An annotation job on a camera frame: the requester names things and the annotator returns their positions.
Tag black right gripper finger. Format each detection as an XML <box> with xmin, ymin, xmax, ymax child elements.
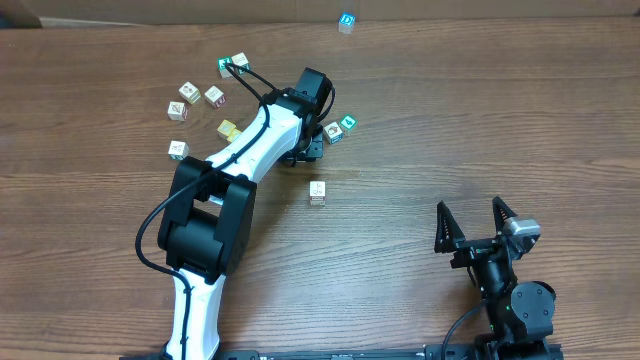
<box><xmin>434</xmin><ymin>201</ymin><xmax>466</xmax><ymax>253</ymax></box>
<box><xmin>492</xmin><ymin>196</ymin><xmax>517</xmax><ymax>234</ymax></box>

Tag red edged wooden block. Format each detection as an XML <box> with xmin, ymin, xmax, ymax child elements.
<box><xmin>309</xmin><ymin>181</ymin><xmax>326</xmax><ymax>206</ymax></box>

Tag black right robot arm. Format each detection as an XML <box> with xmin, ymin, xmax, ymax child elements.
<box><xmin>434</xmin><ymin>196</ymin><xmax>556</xmax><ymax>345</ymax></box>

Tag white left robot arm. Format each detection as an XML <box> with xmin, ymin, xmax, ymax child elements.
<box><xmin>155</xmin><ymin>68</ymin><xmax>335</xmax><ymax>359</ymax></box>

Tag blue edged picture block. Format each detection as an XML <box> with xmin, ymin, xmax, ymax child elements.
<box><xmin>323</xmin><ymin>122</ymin><xmax>344</xmax><ymax>144</ymax></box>

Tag green number 4 block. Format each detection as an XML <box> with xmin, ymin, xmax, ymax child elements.
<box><xmin>339</xmin><ymin>114</ymin><xmax>358</xmax><ymax>136</ymax></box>

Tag yellow letter O block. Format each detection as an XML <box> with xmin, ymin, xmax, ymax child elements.
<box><xmin>227</xmin><ymin>129</ymin><xmax>242</xmax><ymax>143</ymax></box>

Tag yellow letter G block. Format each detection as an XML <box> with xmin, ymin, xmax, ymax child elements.
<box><xmin>217</xmin><ymin>119</ymin><xmax>236</xmax><ymax>139</ymax></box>

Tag red letter U block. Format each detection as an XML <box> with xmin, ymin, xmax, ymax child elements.
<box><xmin>204</xmin><ymin>86</ymin><xmax>226</xmax><ymax>109</ymax></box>

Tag teal number block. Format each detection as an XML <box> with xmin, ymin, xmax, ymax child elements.
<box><xmin>231</xmin><ymin>52</ymin><xmax>251</xmax><ymax>75</ymax></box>

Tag green letter block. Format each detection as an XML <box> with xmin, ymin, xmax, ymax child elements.
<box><xmin>217</xmin><ymin>57</ymin><xmax>233</xmax><ymax>78</ymax></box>

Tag blue letter D block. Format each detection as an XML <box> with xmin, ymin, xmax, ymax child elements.
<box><xmin>338</xmin><ymin>12</ymin><xmax>356</xmax><ymax>34</ymax></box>

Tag yellow edged picture block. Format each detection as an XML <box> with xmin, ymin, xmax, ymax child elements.
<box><xmin>179</xmin><ymin>81</ymin><xmax>201</xmax><ymax>104</ymax></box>

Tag teal edged picture block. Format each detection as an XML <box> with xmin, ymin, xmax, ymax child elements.
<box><xmin>168</xmin><ymin>140</ymin><xmax>189</xmax><ymax>161</ymax></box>

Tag red edged picture block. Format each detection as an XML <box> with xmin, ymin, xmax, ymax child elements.
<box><xmin>167</xmin><ymin>101</ymin><xmax>188</xmax><ymax>122</ymax></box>

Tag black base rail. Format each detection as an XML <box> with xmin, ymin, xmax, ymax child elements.
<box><xmin>119</xmin><ymin>344</ymin><xmax>564</xmax><ymax>360</ymax></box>

